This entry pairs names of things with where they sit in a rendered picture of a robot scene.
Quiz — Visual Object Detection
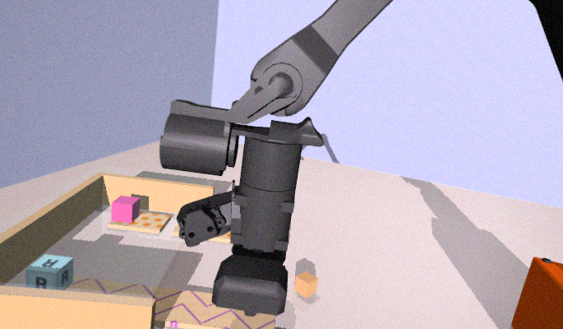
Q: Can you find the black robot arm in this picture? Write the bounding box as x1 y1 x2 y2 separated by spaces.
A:
159 0 563 247

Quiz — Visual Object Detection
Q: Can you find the orange spotted flat strip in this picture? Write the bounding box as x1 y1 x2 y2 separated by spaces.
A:
209 230 231 243

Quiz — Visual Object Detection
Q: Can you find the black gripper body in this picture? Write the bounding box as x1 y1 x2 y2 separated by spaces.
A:
211 179 296 315

